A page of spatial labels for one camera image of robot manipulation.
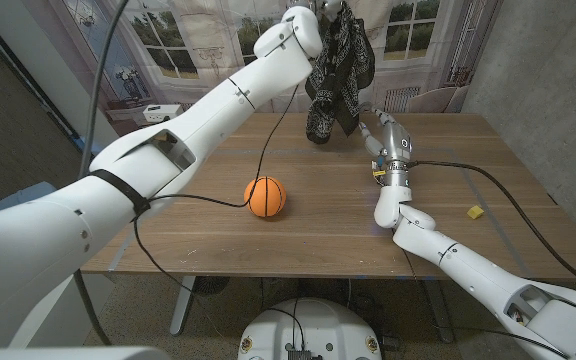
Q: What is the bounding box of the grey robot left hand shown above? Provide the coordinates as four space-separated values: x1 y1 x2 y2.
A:
316 0 345 23

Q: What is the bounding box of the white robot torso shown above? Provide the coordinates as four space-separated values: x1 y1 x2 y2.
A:
237 297 383 360

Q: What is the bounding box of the black floor fan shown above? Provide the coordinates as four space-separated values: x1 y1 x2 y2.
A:
195 276 232 297

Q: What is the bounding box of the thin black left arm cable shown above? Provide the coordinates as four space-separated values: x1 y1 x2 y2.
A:
132 83 300 341

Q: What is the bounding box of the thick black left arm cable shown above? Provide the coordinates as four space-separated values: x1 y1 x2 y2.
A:
72 0 132 347

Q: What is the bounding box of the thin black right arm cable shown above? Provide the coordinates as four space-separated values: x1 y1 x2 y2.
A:
400 247 572 359

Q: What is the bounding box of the grey table leg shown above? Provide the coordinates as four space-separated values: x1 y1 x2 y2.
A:
421 279 455 344
169 275 198 337

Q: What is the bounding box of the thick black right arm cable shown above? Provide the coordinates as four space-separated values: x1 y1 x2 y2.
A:
406 159 576 300

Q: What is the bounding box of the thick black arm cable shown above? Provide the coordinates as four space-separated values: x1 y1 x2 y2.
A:
406 159 576 300
72 0 132 347

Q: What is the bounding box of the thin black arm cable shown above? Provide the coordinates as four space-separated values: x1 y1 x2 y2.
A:
132 83 300 341
400 247 572 359

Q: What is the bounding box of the orange mini basketball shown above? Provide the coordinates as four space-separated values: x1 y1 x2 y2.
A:
243 175 287 218

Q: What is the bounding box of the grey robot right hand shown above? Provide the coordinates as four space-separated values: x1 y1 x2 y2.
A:
357 102 415 189

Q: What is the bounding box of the thin black torso cable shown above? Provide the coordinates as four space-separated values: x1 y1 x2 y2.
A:
266 297 305 351

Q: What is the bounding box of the white power strip box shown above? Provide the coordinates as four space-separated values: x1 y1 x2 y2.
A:
142 103 185 124

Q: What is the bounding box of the black paisley bandana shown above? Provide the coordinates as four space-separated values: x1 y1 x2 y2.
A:
304 2 377 146

